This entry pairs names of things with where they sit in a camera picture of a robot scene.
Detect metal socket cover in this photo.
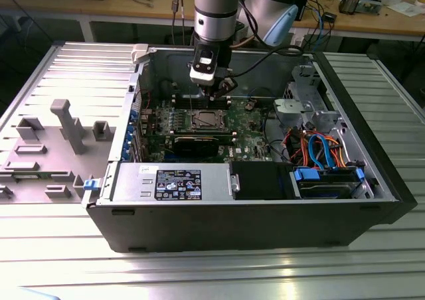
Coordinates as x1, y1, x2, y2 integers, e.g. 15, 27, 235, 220
189, 109, 228, 131

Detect silver CPU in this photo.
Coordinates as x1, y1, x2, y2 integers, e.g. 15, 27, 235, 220
199, 113, 218, 127

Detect black RAM slot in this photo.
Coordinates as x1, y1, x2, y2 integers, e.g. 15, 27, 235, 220
145, 130, 236, 138
173, 97, 230, 103
145, 135, 236, 145
173, 104, 230, 111
173, 93, 230, 100
173, 101, 230, 107

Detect CPU socket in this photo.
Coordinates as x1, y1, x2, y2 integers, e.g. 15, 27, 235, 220
187, 108, 230, 131

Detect green motherboard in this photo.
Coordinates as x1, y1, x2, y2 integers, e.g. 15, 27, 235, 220
137, 96, 277, 163

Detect silver metal drive cage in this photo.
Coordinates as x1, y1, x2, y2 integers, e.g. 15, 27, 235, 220
274, 64, 348, 138

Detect grey case latch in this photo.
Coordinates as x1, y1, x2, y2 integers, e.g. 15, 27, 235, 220
131, 43, 150, 65

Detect black graphics card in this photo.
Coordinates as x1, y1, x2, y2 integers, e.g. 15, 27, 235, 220
173, 134, 220, 157

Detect wooden desk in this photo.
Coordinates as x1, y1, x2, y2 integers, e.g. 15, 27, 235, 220
0, 0, 425, 44

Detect hard disk in blue carrier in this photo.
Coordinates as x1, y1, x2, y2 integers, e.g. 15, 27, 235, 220
290, 167, 366, 200

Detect grey power supply unit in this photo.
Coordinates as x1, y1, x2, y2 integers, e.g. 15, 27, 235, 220
112, 162, 233, 203

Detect grey metal device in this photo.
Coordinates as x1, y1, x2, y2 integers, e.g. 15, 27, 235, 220
357, 0, 383, 15

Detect black open PC case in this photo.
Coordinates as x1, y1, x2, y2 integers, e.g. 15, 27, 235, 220
81, 42, 418, 254

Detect white paper sheet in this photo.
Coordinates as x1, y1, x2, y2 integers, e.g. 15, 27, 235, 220
386, 0, 425, 17

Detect grey parts rack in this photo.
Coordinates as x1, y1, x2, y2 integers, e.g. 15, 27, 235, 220
0, 99, 117, 204

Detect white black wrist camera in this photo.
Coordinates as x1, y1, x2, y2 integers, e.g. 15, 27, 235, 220
189, 44, 217, 84

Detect hanging cable with plug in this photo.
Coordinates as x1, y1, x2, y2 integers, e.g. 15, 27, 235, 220
171, 0, 187, 45

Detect thin black wire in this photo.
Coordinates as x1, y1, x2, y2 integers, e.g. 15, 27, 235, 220
262, 106, 287, 158

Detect red data cable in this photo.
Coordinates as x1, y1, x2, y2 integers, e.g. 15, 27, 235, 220
282, 129, 301, 149

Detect blue desk cable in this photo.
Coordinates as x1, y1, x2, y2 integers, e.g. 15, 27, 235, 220
311, 6, 327, 47

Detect blue flat data cable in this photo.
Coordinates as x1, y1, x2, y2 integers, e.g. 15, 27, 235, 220
307, 134, 337, 172

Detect orange power wires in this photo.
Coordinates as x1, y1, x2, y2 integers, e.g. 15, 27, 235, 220
297, 132, 349, 168

